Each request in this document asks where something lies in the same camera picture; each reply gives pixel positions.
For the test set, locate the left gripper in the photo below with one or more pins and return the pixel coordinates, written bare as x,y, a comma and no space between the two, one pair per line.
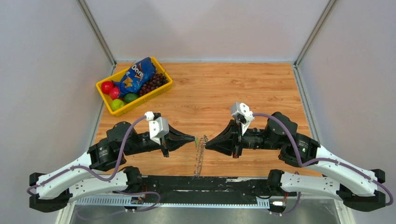
167,143

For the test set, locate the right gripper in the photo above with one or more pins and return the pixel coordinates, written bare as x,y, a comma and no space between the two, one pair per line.
233,130

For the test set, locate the metal keyring holder plate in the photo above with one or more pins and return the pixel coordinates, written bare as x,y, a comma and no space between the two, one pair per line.
199,156

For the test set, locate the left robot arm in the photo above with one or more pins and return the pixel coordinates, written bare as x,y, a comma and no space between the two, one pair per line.
102,168

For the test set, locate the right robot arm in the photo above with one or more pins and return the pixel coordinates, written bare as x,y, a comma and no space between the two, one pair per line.
357,188

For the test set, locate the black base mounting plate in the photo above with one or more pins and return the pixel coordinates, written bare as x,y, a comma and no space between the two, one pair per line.
204,190

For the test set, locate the dark purple grapes bunch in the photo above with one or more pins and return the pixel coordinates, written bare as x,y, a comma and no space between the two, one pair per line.
154,83

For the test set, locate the dark green lime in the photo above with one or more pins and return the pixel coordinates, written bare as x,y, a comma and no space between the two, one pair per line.
130,97

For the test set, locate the light green apple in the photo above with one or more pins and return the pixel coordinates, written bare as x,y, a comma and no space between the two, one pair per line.
116,104

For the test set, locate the blue Doritos chip bag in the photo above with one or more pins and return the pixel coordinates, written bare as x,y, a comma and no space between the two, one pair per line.
137,75

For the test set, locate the pink red apple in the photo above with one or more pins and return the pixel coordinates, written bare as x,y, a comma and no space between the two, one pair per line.
114,93

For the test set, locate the yellow plastic bin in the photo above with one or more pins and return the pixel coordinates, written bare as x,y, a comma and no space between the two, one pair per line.
117,77

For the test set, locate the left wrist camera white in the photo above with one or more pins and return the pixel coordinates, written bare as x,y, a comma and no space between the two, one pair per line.
158,126

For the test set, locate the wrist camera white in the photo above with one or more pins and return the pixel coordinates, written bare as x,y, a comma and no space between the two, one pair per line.
158,126
243,112

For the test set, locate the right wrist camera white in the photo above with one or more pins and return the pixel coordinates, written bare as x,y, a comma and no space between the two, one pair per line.
243,112

